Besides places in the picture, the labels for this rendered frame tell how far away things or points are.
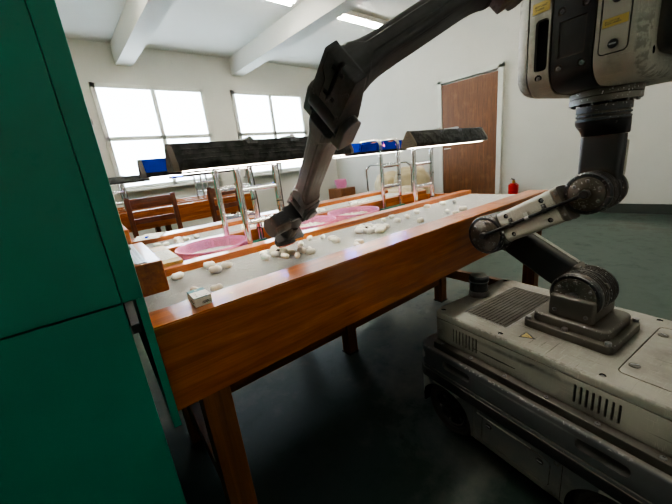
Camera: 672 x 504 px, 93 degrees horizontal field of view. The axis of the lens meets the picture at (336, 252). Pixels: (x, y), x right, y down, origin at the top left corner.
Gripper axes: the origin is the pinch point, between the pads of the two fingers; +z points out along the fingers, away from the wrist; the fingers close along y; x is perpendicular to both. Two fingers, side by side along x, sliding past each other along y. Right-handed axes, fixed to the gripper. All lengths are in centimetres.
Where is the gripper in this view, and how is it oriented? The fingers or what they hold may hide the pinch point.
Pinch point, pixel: (280, 246)
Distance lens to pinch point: 112.6
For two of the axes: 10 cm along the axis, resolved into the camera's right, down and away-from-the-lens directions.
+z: -3.9, 5.2, 7.6
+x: 5.0, 8.1, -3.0
